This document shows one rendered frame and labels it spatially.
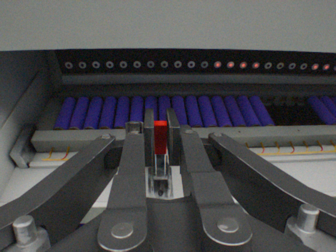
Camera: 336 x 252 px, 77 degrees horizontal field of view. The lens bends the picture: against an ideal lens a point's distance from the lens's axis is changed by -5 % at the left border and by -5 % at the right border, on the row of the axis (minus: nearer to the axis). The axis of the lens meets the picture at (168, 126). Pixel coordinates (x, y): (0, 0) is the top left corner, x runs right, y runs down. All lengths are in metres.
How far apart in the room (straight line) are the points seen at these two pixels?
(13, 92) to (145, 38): 0.20
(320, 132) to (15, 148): 0.38
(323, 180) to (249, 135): 0.11
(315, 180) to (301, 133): 0.06
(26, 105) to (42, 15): 0.17
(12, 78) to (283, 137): 0.35
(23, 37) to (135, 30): 0.09
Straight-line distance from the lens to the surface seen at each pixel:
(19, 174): 0.32
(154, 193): 0.25
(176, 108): 0.32
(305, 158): 0.33
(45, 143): 0.31
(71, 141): 0.29
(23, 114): 0.34
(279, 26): 0.21
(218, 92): 0.36
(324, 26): 0.23
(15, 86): 0.33
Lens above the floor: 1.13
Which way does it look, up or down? 25 degrees down
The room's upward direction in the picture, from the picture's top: 1 degrees clockwise
